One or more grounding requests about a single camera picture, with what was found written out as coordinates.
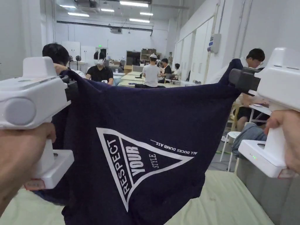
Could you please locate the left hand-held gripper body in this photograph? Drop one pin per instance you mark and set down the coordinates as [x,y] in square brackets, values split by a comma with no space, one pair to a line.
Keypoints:
[25,96]

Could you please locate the group of people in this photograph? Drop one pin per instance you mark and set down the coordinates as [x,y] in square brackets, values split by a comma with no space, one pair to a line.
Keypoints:
[167,69]

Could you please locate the person's right hand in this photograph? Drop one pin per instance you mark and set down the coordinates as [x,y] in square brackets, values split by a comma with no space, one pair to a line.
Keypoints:
[291,131]

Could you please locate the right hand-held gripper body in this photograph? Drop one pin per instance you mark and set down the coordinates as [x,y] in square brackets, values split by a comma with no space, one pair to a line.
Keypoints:
[279,84]

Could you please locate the grey padded headboard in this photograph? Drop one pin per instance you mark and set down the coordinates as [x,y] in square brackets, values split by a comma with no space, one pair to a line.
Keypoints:
[269,196]

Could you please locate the dark blue printed shirt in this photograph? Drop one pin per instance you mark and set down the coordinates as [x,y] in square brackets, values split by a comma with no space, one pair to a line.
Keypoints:
[145,110]

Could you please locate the black standing fan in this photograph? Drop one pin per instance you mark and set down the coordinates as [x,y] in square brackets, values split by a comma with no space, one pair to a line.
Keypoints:
[78,59]

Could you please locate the blue-grey bunched garment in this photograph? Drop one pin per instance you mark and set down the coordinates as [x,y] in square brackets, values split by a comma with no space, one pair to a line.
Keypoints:
[250,136]

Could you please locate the shelf with cartons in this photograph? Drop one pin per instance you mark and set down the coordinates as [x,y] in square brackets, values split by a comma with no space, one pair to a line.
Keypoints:
[150,54]

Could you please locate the grey wall electrical box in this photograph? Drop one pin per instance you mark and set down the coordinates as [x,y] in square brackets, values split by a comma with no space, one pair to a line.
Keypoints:
[214,43]

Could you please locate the person's left hand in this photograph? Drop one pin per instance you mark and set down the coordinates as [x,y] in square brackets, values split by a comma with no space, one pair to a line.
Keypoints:
[16,154]

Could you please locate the bed with pale green sheet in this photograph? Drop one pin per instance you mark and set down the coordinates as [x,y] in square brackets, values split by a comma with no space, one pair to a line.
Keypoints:
[225,199]

